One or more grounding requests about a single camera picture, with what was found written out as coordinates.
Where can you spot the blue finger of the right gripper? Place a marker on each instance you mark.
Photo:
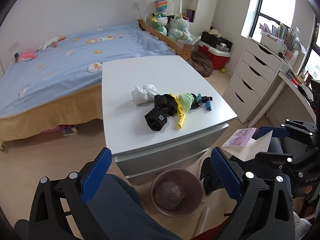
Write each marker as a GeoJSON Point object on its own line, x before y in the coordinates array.
{"type": "Point", "coordinates": [277, 132]}
{"type": "Point", "coordinates": [275, 159]}

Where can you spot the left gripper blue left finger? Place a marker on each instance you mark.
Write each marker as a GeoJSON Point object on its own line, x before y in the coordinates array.
{"type": "Point", "coordinates": [92, 179]}

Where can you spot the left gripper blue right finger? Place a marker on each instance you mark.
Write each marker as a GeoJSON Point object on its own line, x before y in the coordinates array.
{"type": "Point", "coordinates": [229, 174]}

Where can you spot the white pink paper packet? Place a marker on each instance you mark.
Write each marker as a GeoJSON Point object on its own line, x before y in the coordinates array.
{"type": "Point", "coordinates": [244, 147]}

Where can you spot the yellow plastic clip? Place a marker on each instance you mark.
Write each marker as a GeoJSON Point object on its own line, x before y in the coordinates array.
{"type": "Point", "coordinates": [180, 112]}

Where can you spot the green fluffy scrunchie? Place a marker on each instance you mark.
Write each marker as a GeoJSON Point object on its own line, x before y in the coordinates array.
{"type": "Point", "coordinates": [187, 101]}

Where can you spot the white cloth bundle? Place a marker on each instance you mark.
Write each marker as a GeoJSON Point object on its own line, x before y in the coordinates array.
{"type": "Point", "coordinates": [144, 94]}

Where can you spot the blue binder clip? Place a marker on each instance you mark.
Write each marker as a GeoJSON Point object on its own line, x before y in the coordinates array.
{"type": "Point", "coordinates": [204, 101]}

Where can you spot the pink round trash bin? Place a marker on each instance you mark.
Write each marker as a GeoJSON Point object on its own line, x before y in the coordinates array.
{"type": "Point", "coordinates": [176, 193]}

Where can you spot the white drawer chest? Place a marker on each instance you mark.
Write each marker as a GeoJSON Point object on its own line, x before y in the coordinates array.
{"type": "Point", "coordinates": [253, 79]}

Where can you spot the white cabinet table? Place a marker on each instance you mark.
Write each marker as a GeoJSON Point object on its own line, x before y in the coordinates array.
{"type": "Point", "coordinates": [145, 139]}

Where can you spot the red cooler box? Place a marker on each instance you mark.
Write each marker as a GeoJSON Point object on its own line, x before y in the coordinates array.
{"type": "Point", "coordinates": [218, 58]}

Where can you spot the brown bean bag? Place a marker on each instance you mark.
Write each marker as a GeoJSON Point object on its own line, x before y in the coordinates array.
{"type": "Point", "coordinates": [202, 64]}

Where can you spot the blue blanket bed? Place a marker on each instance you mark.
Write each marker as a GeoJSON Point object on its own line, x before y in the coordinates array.
{"type": "Point", "coordinates": [62, 85]}

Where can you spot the black storage bag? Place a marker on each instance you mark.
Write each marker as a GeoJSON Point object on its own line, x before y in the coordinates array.
{"type": "Point", "coordinates": [213, 40]}

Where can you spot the teal unicorn plush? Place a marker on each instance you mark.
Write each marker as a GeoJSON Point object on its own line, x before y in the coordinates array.
{"type": "Point", "coordinates": [179, 29]}

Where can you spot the pink plush toy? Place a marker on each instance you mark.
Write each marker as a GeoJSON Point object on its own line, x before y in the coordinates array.
{"type": "Point", "coordinates": [27, 56]}

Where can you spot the white goose plush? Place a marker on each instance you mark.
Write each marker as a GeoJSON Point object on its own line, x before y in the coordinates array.
{"type": "Point", "coordinates": [52, 42]}

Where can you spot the green dragon plush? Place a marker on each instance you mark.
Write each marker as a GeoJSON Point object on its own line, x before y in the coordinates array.
{"type": "Point", "coordinates": [158, 21]}

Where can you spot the rainbow crochet bag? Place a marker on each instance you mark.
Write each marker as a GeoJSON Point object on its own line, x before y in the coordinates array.
{"type": "Point", "coordinates": [161, 5]}

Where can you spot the white folding chair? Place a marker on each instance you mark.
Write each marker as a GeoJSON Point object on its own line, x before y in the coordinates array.
{"type": "Point", "coordinates": [149, 14]}

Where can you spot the wooden bed frame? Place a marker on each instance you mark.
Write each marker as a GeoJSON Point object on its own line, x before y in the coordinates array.
{"type": "Point", "coordinates": [181, 48]}

